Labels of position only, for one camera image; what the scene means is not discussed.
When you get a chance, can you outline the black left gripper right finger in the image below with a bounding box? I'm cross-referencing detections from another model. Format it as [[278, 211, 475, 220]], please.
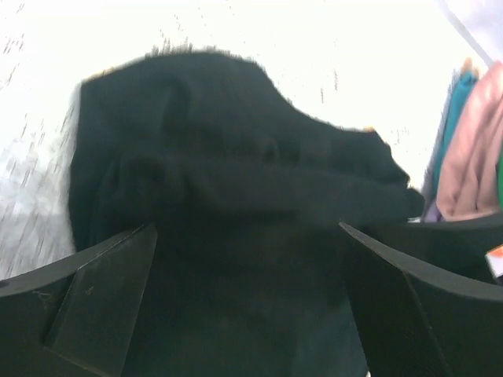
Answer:
[[342, 214, 502, 376]]

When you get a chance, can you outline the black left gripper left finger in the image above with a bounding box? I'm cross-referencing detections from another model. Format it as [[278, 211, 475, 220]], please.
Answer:
[[1, 226, 157, 377]]

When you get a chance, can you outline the black t-shirt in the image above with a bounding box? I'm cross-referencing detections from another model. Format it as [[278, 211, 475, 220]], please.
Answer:
[[68, 52, 424, 376]]

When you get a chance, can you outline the lavender folded t-shirt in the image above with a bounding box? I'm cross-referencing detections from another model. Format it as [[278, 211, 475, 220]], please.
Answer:
[[421, 200, 445, 223]]

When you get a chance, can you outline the pink folded t-shirt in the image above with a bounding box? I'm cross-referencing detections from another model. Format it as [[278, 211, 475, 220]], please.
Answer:
[[436, 61, 502, 221]]

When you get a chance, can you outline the floral table mat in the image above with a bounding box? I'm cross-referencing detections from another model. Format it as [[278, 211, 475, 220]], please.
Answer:
[[1, 1, 491, 278]]

